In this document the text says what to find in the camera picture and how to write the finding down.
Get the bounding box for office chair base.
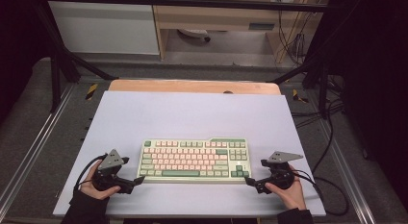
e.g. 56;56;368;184
177;28;212;43

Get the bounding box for black metal frame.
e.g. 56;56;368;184
32;0;341;119

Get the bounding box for green and pink keyboard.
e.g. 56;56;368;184
137;137;253;185

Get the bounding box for hanging cable bundle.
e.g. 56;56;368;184
277;9;309;66

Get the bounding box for dark curtain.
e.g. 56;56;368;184
0;0;49;122
330;0;408;212

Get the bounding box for person's right hand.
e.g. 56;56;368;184
265;165;308;212

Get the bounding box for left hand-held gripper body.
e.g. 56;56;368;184
91;149;131;192

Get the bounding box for yellow and black tape strip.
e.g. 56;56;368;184
85;83;99;101
292;88;309;104

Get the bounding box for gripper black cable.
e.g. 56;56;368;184
290;168;350;217
73;154;109;194

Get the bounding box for black floor cables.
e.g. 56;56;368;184
290;74;345;174

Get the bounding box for aluminium floor rail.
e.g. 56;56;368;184
0;84;76;212
316;121;376;224

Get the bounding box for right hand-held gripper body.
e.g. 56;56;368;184
260;150;304;190

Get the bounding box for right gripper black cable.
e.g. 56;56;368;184
290;168;350;217

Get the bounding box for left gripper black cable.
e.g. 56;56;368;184
73;154;109;194

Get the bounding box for light wooden desk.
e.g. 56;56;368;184
150;0;331;63

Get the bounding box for white table cover sheet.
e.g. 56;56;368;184
52;90;326;217

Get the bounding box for person's left hand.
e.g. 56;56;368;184
78;160;121;201

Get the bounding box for white cabinet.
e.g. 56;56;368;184
47;1;161;56

